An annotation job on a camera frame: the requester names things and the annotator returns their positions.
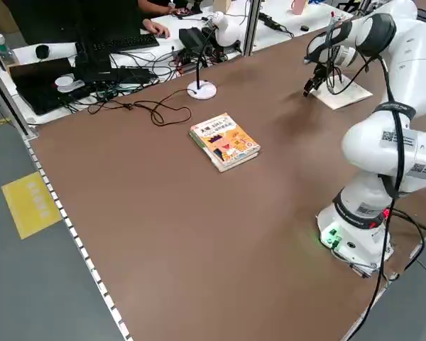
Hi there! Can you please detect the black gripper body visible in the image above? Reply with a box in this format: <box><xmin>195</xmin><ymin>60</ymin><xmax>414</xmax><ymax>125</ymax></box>
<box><xmin>311</xmin><ymin>62</ymin><xmax>333</xmax><ymax>82</ymax></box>

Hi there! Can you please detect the white scribbled notebook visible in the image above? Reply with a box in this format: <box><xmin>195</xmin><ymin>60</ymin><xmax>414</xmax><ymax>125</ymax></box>
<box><xmin>310</xmin><ymin>70</ymin><xmax>373</xmax><ymax>110</ymax></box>

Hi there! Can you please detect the translucent blue pen cup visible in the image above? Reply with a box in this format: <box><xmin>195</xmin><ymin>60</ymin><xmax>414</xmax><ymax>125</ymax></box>
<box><xmin>324</xmin><ymin>11</ymin><xmax>345</xmax><ymax>35</ymax></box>

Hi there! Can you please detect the black power adapter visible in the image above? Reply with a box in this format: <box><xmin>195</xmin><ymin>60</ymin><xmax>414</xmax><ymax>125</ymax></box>
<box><xmin>258</xmin><ymin>12</ymin><xmax>282</xmax><ymax>31</ymax></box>

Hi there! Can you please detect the orange illustrated book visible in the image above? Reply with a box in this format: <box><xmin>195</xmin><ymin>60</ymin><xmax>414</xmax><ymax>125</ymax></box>
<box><xmin>190</xmin><ymin>112</ymin><xmax>261</xmax><ymax>161</ymax></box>

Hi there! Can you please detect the white desk lamp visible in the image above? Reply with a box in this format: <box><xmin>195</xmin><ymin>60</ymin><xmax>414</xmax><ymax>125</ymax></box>
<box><xmin>186</xmin><ymin>10</ymin><xmax>241</xmax><ymax>100</ymax></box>

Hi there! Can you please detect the white green-edged book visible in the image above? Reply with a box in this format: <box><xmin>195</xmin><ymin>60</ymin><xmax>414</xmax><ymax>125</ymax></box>
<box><xmin>190</xmin><ymin>131</ymin><xmax>262</xmax><ymax>173</ymax></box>

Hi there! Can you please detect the black finned power supply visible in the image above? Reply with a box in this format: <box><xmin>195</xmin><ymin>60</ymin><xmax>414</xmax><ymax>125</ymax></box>
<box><xmin>178</xmin><ymin>27</ymin><xmax>207</xmax><ymax>50</ymax></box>

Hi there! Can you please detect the person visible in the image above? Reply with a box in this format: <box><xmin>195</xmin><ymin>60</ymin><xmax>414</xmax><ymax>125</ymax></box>
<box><xmin>136</xmin><ymin>0</ymin><xmax>200</xmax><ymax>22</ymax></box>

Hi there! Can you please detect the black keyboard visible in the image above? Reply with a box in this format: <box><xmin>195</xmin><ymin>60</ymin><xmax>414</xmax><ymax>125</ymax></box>
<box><xmin>92</xmin><ymin>33</ymin><xmax>160</xmax><ymax>54</ymax></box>

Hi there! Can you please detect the white round dish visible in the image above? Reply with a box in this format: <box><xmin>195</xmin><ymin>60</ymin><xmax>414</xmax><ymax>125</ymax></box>
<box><xmin>55</xmin><ymin>76</ymin><xmax>85</xmax><ymax>94</ymax></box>

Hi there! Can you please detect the black monitor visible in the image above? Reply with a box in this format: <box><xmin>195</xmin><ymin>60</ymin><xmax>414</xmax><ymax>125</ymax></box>
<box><xmin>6</xmin><ymin>0</ymin><xmax>145</xmax><ymax>81</ymax></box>

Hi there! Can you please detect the black laptop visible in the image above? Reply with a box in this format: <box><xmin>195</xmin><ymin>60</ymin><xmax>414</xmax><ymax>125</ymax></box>
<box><xmin>9</xmin><ymin>58</ymin><xmax>75</xmax><ymax>115</ymax></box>

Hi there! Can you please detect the yellow floor sticker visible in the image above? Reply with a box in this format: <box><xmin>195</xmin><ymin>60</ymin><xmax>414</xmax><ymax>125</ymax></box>
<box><xmin>1</xmin><ymin>172</ymin><xmax>63</xmax><ymax>241</ymax></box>

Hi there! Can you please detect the white plastic bottle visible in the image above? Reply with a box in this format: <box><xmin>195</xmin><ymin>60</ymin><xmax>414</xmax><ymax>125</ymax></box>
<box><xmin>0</xmin><ymin>33</ymin><xmax>15</xmax><ymax>68</ymax></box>

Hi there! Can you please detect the aluminium frame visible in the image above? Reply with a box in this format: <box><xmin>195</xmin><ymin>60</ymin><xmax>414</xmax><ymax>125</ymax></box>
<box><xmin>241</xmin><ymin>0</ymin><xmax>262</xmax><ymax>56</ymax></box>

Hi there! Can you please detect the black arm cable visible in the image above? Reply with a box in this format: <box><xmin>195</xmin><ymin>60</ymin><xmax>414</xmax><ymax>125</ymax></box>
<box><xmin>324</xmin><ymin>21</ymin><xmax>418</xmax><ymax>200</ymax></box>

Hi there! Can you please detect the black lamp cable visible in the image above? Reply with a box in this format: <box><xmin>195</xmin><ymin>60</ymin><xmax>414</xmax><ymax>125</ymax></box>
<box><xmin>87</xmin><ymin>88</ymin><xmax>193</xmax><ymax>126</ymax></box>

